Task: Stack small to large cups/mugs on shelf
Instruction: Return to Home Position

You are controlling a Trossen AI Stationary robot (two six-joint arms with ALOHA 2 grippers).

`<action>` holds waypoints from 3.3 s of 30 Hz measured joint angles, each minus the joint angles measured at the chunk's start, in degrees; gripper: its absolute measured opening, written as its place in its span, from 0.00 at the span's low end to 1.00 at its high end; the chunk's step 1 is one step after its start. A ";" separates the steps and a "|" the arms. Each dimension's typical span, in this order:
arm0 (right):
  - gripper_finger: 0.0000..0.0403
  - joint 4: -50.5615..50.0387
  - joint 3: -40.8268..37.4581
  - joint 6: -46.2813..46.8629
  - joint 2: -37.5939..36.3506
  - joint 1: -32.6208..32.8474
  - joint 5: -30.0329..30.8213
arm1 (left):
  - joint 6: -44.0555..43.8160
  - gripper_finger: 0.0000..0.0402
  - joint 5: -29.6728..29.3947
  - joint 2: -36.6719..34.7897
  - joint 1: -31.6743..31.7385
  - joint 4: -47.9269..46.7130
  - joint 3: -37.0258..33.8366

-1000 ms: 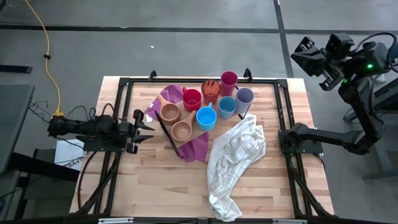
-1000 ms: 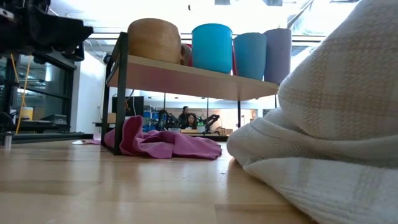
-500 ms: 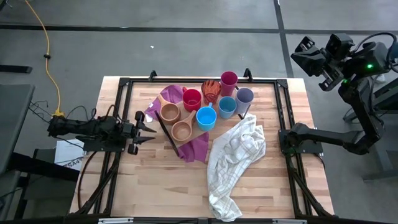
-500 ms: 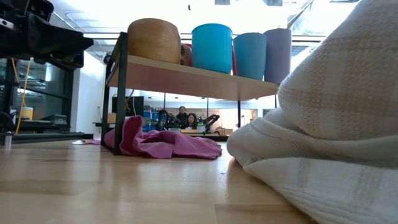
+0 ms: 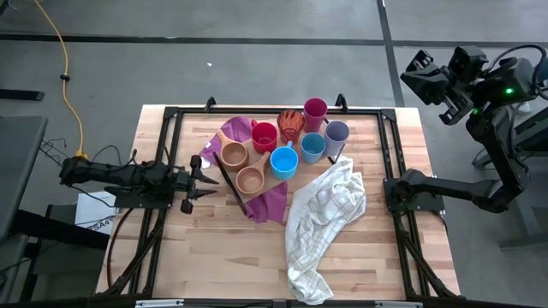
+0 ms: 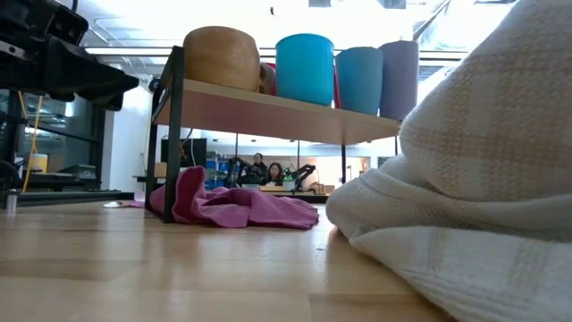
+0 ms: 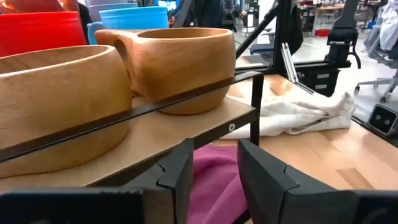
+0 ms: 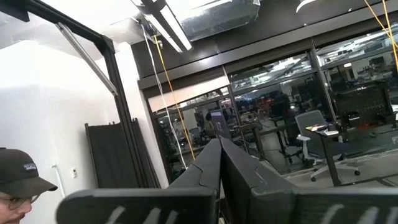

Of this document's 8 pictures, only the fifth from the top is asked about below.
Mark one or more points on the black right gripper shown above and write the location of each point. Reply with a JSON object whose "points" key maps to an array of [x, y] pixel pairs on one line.
{"points": [[464, 66]]}

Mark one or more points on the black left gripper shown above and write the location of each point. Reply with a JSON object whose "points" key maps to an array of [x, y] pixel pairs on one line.
{"points": [[182, 181]]}

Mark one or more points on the blue mug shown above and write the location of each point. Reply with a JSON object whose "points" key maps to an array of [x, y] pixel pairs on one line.
{"points": [[284, 163]]}

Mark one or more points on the lavender plastic cup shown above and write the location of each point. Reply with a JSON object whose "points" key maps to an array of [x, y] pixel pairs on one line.
{"points": [[336, 137]]}

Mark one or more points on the red faceted transparent tumbler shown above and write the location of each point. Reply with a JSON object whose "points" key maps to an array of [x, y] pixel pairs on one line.
{"points": [[291, 126]]}

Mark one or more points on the magenta plastic cup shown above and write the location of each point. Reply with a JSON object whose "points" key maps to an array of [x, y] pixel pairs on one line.
{"points": [[315, 113]]}

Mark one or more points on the teal plastic cup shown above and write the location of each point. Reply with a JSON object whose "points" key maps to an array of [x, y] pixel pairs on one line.
{"points": [[313, 147]]}

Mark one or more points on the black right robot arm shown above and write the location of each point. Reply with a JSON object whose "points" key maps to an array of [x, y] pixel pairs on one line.
{"points": [[449, 190]]}

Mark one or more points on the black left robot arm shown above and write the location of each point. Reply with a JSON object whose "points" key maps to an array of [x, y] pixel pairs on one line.
{"points": [[107, 173]]}

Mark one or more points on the white cloth label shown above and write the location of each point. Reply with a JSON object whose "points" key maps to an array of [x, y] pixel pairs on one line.
{"points": [[206, 163]]}

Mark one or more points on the purple cloth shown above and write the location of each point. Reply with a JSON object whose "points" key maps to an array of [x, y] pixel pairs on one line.
{"points": [[269, 205]]}

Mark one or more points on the white paper sheet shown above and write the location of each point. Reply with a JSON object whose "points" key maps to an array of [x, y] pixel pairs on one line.
{"points": [[96, 214]]}

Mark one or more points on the white checked towel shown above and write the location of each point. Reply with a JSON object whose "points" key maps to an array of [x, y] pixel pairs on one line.
{"points": [[325, 214]]}

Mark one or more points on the grey side table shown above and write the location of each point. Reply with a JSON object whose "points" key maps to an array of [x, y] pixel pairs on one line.
{"points": [[17, 171]]}

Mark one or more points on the wooden shelf with black frame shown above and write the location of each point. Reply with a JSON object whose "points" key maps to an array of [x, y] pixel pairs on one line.
{"points": [[229, 184]]}

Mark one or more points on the black table frame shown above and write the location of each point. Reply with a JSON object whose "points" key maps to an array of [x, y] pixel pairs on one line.
{"points": [[257, 110]]}

